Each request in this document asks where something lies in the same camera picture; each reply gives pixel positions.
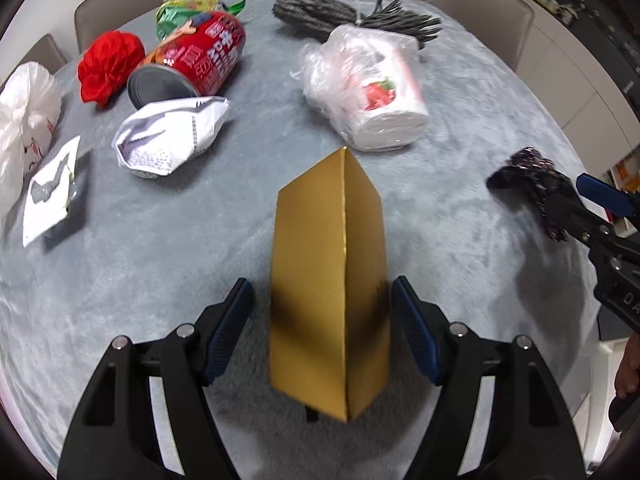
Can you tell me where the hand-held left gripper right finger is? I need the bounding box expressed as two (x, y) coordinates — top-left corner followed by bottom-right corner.
(391, 275), (586, 480)

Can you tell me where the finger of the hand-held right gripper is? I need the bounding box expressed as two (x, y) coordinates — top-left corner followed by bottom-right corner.
(574, 173), (640, 233)
(542, 172), (618, 253)

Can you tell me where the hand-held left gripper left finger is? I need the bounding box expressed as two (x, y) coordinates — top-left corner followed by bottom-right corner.
(57, 277), (253, 480)

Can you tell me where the dark sparkly scrunchie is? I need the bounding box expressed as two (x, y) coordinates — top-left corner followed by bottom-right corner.
(486, 146), (571, 243)

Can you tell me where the gold cardboard box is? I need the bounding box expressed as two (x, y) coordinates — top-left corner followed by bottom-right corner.
(268, 146), (391, 423)

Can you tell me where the white printed paper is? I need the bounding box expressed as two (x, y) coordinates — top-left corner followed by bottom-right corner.
(111, 95), (231, 182)

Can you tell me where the white packet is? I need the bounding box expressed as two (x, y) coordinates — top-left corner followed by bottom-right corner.
(21, 135), (92, 248)

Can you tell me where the bagged white strawberry cup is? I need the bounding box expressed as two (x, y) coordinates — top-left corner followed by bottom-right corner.
(291, 23), (432, 153)

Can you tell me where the red printed tin can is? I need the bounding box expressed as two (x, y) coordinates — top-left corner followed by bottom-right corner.
(126, 10), (247, 111)

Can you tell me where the white plastic bag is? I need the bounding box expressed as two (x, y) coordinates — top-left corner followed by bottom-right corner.
(0, 61), (64, 218)

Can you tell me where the green plastic wrapper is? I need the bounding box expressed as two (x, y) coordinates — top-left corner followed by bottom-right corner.
(155, 0), (223, 42)

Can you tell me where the black and grey cord bundle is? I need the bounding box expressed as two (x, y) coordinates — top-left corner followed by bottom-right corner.
(271, 0), (443, 51)

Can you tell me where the person's right hand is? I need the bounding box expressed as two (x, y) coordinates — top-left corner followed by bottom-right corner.
(615, 335), (640, 398)

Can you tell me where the white cabinet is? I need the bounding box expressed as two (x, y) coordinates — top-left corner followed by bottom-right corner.
(515, 0), (640, 176)

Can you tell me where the taupe dining chair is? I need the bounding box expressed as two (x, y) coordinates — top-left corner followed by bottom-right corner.
(0, 34), (69, 88)
(74, 0), (184, 54)
(425, 0), (536, 72)

